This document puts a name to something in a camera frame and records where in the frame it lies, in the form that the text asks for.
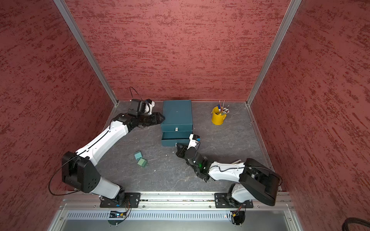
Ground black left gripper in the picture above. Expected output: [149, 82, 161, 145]
[138, 112, 165, 126]

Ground teal green plug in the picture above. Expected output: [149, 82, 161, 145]
[134, 151, 143, 161]

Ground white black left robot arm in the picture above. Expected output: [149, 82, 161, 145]
[61, 112, 165, 204]

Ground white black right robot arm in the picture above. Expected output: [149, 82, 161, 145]
[176, 144, 282, 206]

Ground dark teal drawer cabinet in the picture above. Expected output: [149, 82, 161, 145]
[160, 100, 194, 147]

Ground yellow pen cup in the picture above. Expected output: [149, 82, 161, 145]
[212, 107, 227, 126]

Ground dark green plug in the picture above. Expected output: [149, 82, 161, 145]
[137, 158, 148, 167]

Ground pens in cup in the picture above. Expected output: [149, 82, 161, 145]
[217, 101, 229, 115]

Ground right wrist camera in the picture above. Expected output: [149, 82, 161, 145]
[188, 134, 200, 149]

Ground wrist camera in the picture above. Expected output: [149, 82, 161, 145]
[128, 99, 155, 116]
[188, 134, 200, 149]

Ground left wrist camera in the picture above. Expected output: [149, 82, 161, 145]
[128, 99, 155, 116]

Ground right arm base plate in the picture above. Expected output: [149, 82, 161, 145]
[214, 193, 253, 209]

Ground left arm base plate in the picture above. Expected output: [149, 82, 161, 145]
[100, 192, 141, 208]

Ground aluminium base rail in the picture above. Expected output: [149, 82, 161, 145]
[49, 192, 302, 231]

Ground left aluminium corner post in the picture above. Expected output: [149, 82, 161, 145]
[54, 0, 119, 106]

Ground aluminium corner post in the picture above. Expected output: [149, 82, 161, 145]
[246, 0, 302, 107]
[54, 0, 119, 106]

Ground black cable corner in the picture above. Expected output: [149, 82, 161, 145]
[342, 217, 370, 231]

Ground right aluminium corner post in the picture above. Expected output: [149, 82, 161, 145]
[246, 0, 302, 107]

